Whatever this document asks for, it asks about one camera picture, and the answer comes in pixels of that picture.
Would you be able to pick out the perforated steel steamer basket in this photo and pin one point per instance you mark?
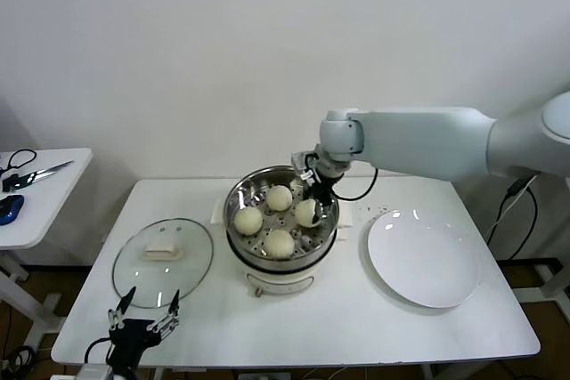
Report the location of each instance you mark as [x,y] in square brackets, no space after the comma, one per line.
[236,202]

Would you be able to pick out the white shelf stand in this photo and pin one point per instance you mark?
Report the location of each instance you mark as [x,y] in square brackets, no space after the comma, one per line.
[559,284]

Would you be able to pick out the white electric cooker base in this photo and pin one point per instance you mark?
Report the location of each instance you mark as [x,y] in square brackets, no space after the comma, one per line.
[280,282]

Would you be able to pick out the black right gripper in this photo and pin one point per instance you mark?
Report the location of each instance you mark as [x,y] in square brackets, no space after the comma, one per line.
[321,188]

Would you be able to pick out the silver-white right robot arm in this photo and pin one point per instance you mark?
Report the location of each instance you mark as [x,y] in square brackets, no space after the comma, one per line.
[423,139]

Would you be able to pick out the large white plate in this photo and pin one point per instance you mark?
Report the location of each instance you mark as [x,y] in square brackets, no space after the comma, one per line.
[423,260]

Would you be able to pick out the oval glass pot lid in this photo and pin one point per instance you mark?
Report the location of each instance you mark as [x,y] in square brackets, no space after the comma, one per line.
[187,264]

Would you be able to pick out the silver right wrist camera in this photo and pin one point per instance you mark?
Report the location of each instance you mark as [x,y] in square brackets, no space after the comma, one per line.
[303,164]

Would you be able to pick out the white side table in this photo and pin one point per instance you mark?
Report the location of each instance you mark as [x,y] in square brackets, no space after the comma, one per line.
[53,211]

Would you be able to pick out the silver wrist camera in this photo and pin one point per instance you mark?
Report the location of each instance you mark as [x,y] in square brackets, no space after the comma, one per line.
[303,164]
[94,373]

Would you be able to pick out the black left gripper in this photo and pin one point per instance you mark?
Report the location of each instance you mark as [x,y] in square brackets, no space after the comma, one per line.
[129,340]

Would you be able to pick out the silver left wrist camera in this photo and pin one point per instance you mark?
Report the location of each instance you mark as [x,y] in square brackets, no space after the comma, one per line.
[94,373]

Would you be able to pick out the blue computer mouse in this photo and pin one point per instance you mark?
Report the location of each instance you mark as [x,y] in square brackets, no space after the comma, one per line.
[10,210]

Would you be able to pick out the white steamed baozi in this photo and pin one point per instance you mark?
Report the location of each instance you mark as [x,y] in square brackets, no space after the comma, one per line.
[303,215]
[248,221]
[279,198]
[279,244]

